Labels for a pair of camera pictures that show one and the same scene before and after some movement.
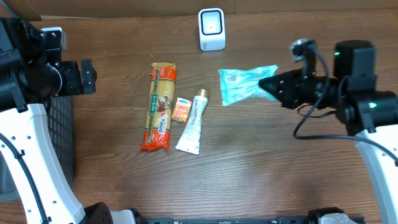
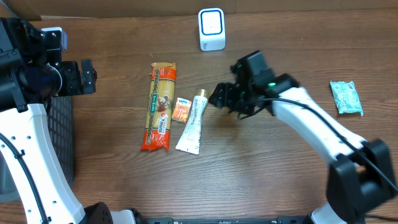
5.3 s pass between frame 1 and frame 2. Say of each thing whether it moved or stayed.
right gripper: moved
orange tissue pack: stayed
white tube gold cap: stayed
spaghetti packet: stayed
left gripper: stayed
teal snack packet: moved
